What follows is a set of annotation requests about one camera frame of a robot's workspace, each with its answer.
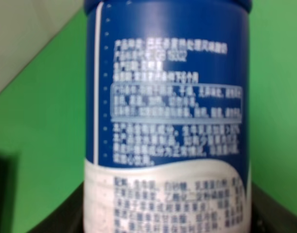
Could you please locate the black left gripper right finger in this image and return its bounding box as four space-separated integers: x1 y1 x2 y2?
251 183 297 233

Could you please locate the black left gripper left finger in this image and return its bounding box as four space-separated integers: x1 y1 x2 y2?
29 183 84 233

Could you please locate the blue white yogurt drink bottle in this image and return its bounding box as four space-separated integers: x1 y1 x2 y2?
83 0 252 233

